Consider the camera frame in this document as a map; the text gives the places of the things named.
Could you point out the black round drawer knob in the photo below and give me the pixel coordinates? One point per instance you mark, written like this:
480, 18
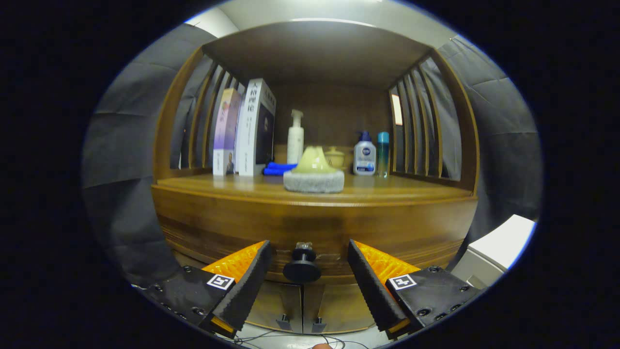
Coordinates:
302, 269

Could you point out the wooden cabinet door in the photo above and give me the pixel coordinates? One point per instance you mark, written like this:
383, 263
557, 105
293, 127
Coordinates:
271, 303
339, 305

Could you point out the white book with portrait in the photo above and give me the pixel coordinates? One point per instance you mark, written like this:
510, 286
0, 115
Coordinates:
249, 131

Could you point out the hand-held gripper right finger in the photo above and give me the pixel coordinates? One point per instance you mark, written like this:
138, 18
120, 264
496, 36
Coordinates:
370, 286

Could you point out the yellow lidded teacup with saucer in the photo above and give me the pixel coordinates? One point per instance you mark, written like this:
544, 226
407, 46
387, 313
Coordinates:
336, 157

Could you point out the brown wooden drawer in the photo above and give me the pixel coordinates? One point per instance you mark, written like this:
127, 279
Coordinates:
315, 223

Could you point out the brown wooden cabinet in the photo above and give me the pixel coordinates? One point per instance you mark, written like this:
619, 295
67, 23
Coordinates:
315, 53

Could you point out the teal glass bottle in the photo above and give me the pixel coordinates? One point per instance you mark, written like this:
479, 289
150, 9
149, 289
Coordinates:
383, 152

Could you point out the blue folded cloth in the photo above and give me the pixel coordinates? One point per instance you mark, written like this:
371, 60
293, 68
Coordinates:
276, 168

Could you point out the white box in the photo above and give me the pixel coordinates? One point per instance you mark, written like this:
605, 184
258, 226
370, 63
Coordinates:
503, 237

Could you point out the wooden countertop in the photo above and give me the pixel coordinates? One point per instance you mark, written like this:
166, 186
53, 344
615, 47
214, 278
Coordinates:
387, 186

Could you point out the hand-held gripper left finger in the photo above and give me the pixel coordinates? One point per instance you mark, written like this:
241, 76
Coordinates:
249, 286

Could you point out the purple book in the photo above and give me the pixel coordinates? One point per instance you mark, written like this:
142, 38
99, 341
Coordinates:
225, 131

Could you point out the white bottle with blue pump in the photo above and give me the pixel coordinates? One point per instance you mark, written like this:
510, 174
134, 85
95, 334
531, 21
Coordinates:
364, 157

